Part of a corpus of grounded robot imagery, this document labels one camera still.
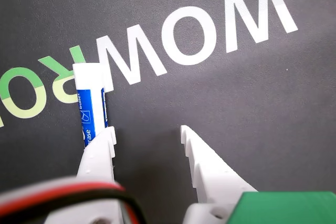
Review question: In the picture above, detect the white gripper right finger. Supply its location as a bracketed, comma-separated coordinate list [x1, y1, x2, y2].
[180, 124, 260, 224]

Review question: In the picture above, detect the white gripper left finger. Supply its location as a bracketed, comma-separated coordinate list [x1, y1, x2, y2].
[44, 126, 124, 224]

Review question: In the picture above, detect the blue and white marker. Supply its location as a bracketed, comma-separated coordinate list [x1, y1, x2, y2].
[72, 62, 110, 149]

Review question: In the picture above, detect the dark grey WOWROBO mat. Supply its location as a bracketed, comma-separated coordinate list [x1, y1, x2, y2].
[0, 0, 336, 224]

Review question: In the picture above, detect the red black white servo cable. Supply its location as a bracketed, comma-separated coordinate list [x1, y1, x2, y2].
[0, 175, 138, 224]

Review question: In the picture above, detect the green mount with camera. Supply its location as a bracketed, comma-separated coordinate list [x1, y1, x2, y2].
[227, 191, 336, 224]

